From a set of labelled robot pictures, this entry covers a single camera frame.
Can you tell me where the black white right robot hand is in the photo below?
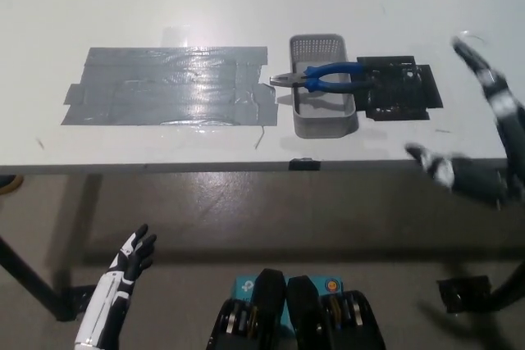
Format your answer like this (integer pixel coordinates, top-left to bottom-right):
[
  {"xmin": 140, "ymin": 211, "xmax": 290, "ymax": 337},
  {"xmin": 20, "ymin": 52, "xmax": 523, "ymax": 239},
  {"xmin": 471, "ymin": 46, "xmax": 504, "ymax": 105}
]
[{"xmin": 404, "ymin": 36, "xmax": 525, "ymax": 208}]

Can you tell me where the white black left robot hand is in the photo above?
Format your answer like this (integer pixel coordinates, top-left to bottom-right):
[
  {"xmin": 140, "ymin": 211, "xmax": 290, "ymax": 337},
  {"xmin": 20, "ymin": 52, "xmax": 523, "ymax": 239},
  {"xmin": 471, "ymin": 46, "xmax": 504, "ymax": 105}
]
[{"xmin": 73, "ymin": 224, "xmax": 158, "ymax": 350}]

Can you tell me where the blue handled plier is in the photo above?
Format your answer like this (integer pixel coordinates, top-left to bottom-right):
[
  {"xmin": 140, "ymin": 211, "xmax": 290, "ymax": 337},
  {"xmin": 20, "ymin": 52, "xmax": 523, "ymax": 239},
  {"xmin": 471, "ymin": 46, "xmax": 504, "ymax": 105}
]
[{"xmin": 269, "ymin": 61, "xmax": 375, "ymax": 93}]

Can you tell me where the grey perforated plastic container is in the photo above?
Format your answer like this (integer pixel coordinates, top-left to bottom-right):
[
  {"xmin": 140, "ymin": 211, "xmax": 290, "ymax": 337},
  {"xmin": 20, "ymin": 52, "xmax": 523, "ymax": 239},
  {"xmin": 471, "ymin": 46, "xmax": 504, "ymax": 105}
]
[{"xmin": 288, "ymin": 34, "xmax": 358, "ymax": 140}]

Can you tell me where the black robot torso teal top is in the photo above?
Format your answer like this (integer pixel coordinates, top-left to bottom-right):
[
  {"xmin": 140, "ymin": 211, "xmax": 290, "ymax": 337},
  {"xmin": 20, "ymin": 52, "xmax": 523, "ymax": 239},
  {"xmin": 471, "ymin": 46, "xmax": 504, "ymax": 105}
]
[{"xmin": 207, "ymin": 267, "xmax": 387, "ymax": 350}]

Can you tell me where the black table leg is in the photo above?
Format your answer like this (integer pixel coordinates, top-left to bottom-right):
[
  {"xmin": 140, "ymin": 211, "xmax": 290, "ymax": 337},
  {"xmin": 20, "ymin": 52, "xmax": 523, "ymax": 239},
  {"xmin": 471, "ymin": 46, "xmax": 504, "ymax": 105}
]
[
  {"xmin": 0, "ymin": 234, "xmax": 77, "ymax": 322},
  {"xmin": 486, "ymin": 261, "xmax": 525, "ymax": 312}
]

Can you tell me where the grey duct tape patch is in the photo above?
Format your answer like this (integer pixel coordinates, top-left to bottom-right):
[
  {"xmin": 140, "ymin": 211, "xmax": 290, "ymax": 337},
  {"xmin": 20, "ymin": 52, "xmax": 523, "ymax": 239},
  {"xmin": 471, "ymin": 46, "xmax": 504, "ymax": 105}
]
[{"xmin": 60, "ymin": 45, "xmax": 280, "ymax": 127}]

